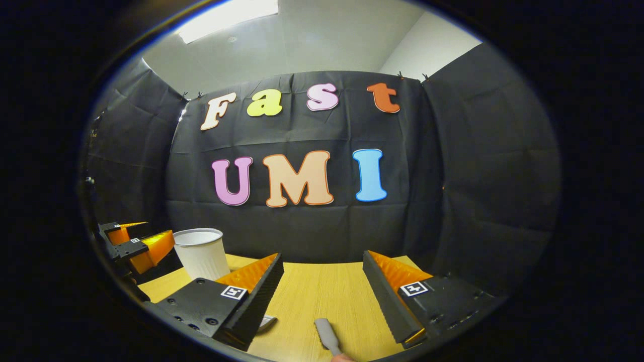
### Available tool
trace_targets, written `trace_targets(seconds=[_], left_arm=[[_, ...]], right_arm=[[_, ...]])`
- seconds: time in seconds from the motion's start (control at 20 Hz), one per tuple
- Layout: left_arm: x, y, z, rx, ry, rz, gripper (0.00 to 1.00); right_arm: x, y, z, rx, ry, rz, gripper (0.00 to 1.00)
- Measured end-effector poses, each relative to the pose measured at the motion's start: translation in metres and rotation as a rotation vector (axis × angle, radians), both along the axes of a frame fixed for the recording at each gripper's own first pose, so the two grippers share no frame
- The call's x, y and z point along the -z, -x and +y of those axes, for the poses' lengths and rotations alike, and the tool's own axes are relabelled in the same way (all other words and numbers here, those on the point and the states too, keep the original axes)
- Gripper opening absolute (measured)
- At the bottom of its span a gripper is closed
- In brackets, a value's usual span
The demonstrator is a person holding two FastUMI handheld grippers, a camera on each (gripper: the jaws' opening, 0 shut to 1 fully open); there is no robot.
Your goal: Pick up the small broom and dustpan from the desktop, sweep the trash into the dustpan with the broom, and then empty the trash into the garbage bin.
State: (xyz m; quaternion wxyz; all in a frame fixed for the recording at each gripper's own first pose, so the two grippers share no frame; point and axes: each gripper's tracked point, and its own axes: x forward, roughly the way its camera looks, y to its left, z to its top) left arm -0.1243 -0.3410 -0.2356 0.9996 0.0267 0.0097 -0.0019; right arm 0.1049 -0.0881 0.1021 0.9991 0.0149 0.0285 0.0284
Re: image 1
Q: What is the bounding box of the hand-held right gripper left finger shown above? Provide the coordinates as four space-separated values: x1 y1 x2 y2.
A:
151 253 285 352

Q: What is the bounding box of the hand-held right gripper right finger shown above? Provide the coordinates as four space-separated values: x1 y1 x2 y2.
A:
362 250 504 350

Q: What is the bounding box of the small grey broom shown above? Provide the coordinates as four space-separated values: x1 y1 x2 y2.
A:
314 318 343 355

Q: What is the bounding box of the wooden desktop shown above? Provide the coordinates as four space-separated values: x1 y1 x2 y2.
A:
138 254 438 362

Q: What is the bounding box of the black backdrop cloth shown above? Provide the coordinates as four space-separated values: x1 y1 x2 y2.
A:
80 43 561 297

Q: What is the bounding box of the ceiling light panel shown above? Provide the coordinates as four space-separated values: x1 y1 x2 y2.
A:
177 0 279 44

